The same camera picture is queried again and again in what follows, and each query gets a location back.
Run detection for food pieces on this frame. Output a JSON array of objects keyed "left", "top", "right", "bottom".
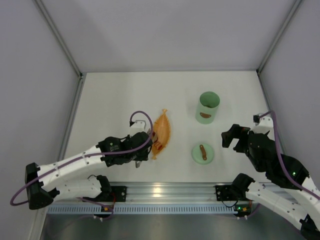
[{"left": 152, "top": 132, "right": 163, "bottom": 150}]

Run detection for green lid with leather strap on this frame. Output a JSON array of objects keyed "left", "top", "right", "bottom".
[{"left": 191, "top": 143, "right": 215, "bottom": 165}]

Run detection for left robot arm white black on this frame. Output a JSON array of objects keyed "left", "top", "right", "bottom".
[{"left": 25, "top": 131, "right": 153, "bottom": 210}]

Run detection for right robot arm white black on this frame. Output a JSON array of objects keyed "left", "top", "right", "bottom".
[{"left": 221, "top": 124, "right": 320, "bottom": 240}]

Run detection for green cylindrical lunch container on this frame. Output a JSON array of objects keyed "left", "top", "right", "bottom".
[{"left": 195, "top": 91, "right": 221, "bottom": 125}]

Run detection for orange woven boat basket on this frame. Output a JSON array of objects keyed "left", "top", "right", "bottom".
[{"left": 151, "top": 108, "right": 171, "bottom": 160}]

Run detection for right controller board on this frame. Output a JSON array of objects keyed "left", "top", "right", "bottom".
[{"left": 235, "top": 204, "right": 252, "bottom": 213}]

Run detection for controller board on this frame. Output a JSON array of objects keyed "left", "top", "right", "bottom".
[
  {"left": 235, "top": 204, "right": 252, "bottom": 213},
  {"left": 101, "top": 205, "right": 113, "bottom": 213}
]

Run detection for left controller board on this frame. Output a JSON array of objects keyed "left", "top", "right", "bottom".
[{"left": 101, "top": 205, "right": 113, "bottom": 213}]

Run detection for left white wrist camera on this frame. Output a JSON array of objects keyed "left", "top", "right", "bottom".
[{"left": 129, "top": 120, "right": 146, "bottom": 132}]

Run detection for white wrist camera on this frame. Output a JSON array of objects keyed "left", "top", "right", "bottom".
[
  {"left": 129, "top": 120, "right": 146, "bottom": 132},
  {"left": 252, "top": 115, "right": 274, "bottom": 134}
]

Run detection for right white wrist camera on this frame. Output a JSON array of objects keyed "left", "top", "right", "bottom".
[{"left": 252, "top": 115, "right": 274, "bottom": 134}]

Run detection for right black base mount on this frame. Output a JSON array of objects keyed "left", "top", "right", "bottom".
[{"left": 215, "top": 184, "right": 239, "bottom": 202}]

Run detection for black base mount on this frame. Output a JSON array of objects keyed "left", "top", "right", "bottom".
[
  {"left": 99, "top": 185, "right": 127, "bottom": 203},
  {"left": 215, "top": 184, "right": 239, "bottom": 202}
]

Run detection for aluminium mounting rail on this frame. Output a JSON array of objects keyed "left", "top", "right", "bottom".
[{"left": 109, "top": 181, "right": 286, "bottom": 204}]

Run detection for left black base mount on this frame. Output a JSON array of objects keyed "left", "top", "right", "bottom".
[{"left": 99, "top": 185, "right": 127, "bottom": 203}]

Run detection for slotted grey cable duct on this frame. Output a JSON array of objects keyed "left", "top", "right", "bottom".
[{"left": 46, "top": 203, "right": 240, "bottom": 215}]

